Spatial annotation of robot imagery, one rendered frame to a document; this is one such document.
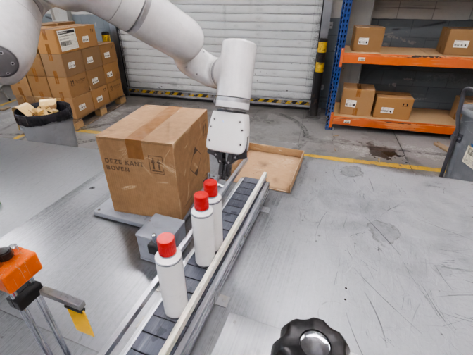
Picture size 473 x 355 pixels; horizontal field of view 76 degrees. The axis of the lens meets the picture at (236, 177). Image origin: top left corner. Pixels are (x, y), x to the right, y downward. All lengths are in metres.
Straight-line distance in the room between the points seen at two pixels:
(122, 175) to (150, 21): 0.50
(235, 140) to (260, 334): 0.43
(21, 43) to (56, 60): 3.55
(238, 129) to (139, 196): 0.42
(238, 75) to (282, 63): 3.88
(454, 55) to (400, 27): 0.88
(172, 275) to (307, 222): 0.55
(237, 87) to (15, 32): 0.42
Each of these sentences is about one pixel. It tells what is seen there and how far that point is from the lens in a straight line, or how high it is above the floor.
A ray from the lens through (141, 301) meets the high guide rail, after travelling 0.65.
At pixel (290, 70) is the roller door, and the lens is 4.62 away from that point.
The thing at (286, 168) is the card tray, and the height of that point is 0.83.
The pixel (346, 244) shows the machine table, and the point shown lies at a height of 0.83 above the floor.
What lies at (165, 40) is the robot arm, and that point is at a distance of 0.65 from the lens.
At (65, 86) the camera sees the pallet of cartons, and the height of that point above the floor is 0.54.
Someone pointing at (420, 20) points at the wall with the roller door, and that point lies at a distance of 4.78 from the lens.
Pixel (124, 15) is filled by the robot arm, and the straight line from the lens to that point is 0.62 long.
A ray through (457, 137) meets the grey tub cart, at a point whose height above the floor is 0.59.
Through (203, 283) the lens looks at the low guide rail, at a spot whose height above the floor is 0.92.
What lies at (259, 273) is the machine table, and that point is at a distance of 0.85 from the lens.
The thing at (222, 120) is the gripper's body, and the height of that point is 1.20.
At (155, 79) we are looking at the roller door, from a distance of 5.28.
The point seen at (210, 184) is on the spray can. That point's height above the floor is 1.09.
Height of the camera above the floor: 1.47
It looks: 31 degrees down
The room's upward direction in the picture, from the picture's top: straight up
